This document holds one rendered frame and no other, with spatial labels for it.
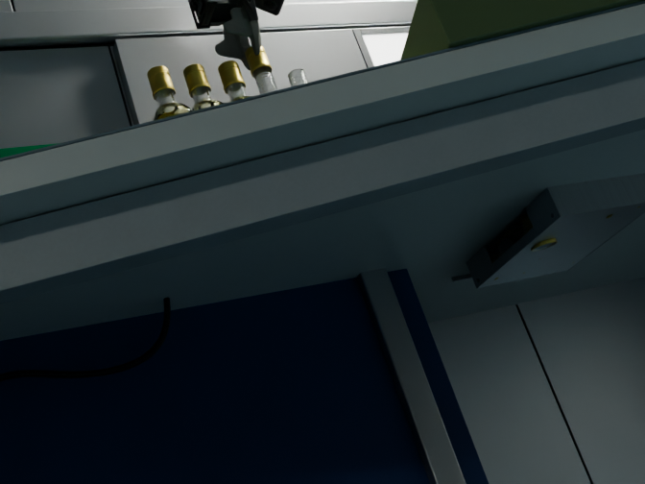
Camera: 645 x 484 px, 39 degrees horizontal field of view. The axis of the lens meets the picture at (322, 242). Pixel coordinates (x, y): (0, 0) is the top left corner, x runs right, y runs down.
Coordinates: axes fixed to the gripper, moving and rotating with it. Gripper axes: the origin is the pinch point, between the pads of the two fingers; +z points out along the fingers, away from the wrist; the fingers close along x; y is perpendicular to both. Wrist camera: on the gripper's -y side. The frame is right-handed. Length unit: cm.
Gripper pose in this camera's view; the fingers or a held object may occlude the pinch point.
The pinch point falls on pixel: (255, 55)
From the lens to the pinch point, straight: 156.3
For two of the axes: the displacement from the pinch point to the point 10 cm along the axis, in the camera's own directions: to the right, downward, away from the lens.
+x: 3.3, -4.5, -8.3
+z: 3.1, 8.8, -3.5
